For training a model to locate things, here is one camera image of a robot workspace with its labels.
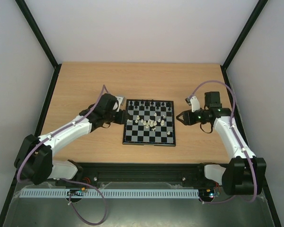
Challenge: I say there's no light blue slotted cable duct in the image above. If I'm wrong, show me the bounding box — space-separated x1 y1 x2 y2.
19 188 199 199

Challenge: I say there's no black aluminium frame rail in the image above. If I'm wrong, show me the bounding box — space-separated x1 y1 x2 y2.
69 163 215 187

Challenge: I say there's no frame post black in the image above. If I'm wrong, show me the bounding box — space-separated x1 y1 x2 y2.
15 0 62 69
222 0 268 69

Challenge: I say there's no right frame post black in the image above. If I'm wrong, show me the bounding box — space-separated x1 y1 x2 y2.
222 0 268 69

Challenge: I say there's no black chess piece row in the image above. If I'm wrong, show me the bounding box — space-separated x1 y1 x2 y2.
126 99 174 112

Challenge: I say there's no black magnetic chess board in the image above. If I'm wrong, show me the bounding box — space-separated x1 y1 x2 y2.
123 108 176 147

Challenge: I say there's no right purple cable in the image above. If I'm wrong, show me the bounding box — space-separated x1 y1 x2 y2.
191 80 260 204

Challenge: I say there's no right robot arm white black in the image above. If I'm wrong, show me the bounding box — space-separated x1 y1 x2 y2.
176 108 266 196

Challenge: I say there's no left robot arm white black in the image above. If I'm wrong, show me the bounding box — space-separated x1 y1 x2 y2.
14 93 128 185

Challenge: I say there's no left frame post black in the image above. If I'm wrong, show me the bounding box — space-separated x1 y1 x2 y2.
15 0 62 69

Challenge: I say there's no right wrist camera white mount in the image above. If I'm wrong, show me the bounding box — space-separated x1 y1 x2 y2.
185 96 200 113

